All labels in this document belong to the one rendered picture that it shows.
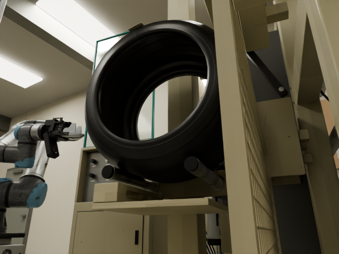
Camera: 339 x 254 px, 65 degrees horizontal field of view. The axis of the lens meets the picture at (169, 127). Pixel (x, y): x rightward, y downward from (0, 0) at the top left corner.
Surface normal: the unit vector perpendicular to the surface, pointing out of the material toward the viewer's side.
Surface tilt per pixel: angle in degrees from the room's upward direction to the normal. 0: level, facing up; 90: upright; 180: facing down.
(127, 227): 90
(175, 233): 90
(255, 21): 162
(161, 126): 90
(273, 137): 90
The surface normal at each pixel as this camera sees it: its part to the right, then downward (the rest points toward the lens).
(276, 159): -0.37, -0.34
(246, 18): -0.11, 0.78
